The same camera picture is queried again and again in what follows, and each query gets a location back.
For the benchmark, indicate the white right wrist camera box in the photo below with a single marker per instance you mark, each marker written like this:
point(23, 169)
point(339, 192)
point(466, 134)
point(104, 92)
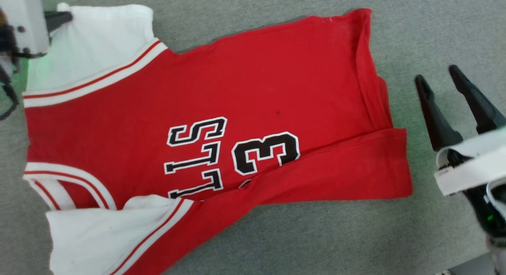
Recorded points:
point(470, 173)

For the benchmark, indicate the red white basketball jersey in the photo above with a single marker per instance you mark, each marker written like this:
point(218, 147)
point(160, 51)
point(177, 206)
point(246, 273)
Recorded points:
point(276, 89)

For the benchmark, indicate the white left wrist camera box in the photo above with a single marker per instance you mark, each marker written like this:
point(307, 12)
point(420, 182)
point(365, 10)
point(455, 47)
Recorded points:
point(27, 14)

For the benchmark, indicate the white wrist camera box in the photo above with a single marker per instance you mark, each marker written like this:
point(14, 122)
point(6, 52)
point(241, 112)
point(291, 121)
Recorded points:
point(470, 173)
point(27, 14)

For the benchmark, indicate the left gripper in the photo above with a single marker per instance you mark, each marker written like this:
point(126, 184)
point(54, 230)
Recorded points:
point(7, 46)

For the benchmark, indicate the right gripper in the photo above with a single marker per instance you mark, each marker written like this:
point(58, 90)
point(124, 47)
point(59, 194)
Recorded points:
point(490, 219)

